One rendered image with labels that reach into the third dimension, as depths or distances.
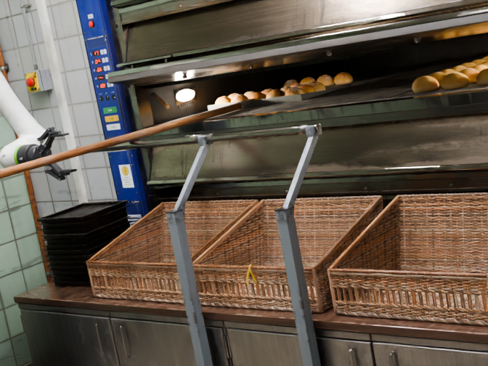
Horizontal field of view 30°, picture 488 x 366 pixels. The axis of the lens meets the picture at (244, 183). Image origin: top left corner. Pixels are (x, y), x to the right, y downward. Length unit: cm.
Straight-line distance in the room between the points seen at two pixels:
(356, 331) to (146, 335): 97
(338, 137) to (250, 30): 53
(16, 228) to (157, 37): 135
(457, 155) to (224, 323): 98
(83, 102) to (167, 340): 134
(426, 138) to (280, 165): 64
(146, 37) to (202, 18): 33
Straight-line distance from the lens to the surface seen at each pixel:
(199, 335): 320
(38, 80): 437
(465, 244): 309
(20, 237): 468
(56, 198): 457
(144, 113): 401
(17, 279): 468
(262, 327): 307
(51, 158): 327
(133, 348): 357
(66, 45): 428
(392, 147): 323
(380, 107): 322
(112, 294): 364
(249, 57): 333
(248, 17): 352
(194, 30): 370
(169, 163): 393
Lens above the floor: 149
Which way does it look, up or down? 9 degrees down
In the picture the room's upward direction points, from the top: 11 degrees counter-clockwise
